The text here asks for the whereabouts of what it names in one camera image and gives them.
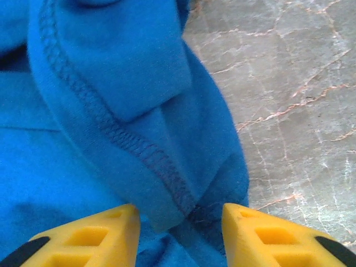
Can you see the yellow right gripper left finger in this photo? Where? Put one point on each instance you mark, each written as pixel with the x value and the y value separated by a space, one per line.
pixel 91 244

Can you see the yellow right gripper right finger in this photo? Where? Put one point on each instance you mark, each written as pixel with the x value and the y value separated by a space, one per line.
pixel 264 244

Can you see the blue t-shirt with panda print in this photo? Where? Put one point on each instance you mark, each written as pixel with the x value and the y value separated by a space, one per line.
pixel 111 83

